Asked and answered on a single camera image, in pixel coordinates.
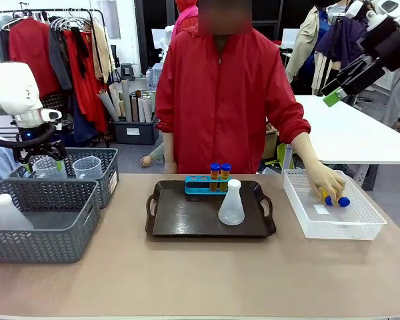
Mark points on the cardboard box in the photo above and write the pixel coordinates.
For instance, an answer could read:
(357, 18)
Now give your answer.
(270, 140)

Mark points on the clear plastic beaker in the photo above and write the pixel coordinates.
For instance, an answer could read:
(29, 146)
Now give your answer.
(48, 168)
(87, 168)

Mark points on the mannequin lying on floor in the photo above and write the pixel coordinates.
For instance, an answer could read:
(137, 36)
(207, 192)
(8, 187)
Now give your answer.
(153, 156)

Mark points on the white humanoid figure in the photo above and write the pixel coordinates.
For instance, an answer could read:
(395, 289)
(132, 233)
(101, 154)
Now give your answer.
(166, 36)

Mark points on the black step stool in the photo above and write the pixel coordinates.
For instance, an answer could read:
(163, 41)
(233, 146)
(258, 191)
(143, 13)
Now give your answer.
(127, 71)

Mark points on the dark grey hanging jacket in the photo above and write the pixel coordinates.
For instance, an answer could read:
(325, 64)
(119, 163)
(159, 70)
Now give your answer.
(58, 56)

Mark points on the grey paper roll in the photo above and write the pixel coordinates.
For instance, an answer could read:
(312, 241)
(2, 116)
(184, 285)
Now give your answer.
(126, 100)

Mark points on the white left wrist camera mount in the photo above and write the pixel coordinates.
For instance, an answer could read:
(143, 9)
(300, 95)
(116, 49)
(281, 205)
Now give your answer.
(51, 115)

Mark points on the mannequin in pink scarf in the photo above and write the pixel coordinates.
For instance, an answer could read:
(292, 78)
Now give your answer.
(185, 16)

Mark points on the mannequin in beige coat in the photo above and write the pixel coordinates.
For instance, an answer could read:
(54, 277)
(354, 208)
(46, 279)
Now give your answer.
(306, 50)

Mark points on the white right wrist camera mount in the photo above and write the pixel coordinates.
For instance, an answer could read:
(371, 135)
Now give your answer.
(355, 7)

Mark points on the dark storage box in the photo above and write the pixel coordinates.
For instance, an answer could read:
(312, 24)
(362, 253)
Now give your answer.
(136, 131)

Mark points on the white table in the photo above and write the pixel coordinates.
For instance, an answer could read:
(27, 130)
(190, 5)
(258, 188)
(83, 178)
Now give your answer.
(353, 133)

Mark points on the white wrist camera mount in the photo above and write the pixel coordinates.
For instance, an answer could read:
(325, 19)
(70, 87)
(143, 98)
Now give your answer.
(355, 7)
(51, 115)

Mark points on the black hanging scarf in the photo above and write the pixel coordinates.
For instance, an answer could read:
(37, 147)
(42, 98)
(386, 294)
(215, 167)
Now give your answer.
(80, 50)

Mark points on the small grey plastic basket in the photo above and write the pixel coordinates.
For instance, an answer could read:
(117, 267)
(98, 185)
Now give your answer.
(108, 173)

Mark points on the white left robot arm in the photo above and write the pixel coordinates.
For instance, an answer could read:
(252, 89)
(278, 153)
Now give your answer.
(13, 93)

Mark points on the person right forearm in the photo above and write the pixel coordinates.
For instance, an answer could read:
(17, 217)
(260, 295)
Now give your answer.
(169, 146)

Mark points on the green chair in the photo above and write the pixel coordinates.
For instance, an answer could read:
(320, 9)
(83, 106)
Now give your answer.
(280, 155)

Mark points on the amber tube blue cap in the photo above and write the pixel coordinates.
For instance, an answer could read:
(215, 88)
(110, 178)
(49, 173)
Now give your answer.
(215, 176)
(328, 199)
(343, 201)
(225, 176)

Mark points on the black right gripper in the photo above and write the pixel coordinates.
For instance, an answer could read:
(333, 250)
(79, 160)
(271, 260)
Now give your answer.
(390, 46)

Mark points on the dark brown plastic tray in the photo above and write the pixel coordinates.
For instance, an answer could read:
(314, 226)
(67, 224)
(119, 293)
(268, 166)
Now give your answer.
(186, 216)

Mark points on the blue test tube rack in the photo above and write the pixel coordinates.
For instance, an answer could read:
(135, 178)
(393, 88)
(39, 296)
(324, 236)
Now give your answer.
(198, 187)

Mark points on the black clothes rack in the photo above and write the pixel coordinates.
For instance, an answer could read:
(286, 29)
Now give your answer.
(53, 15)

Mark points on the mannequin in grey trousers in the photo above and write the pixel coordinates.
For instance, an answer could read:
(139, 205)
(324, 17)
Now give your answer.
(396, 100)

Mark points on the person left gloved hand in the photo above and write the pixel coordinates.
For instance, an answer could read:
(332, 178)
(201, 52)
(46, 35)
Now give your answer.
(326, 180)

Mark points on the white perforated plastic basket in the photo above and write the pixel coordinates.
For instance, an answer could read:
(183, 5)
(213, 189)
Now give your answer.
(336, 223)

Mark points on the person right gloved hand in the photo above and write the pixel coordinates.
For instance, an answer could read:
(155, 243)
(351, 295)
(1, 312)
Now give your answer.
(170, 166)

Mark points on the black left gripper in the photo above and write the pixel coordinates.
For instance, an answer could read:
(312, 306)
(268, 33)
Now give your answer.
(40, 148)

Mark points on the red hanging jacket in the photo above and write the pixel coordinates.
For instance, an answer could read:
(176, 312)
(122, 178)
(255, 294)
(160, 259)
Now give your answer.
(31, 56)

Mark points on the large grey plastic basket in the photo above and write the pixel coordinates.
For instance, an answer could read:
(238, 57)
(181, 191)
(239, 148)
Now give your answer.
(53, 240)

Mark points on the person in red jacket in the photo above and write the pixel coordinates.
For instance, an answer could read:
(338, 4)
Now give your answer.
(220, 100)

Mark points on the red hanging dress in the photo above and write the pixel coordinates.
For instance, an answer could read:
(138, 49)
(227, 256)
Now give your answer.
(86, 93)

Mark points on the white conical flask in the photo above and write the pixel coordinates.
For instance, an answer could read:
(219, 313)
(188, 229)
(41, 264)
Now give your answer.
(10, 215)
(232, 206)

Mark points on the white paper roll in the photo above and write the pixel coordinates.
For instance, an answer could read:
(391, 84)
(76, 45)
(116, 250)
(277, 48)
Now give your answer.
(107, 105)

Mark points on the person left forearm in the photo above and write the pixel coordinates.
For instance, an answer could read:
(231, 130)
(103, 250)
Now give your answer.
(305, 150)

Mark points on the beige hanging garment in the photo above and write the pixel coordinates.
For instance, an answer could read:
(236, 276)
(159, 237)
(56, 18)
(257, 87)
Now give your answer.
(103, 50)

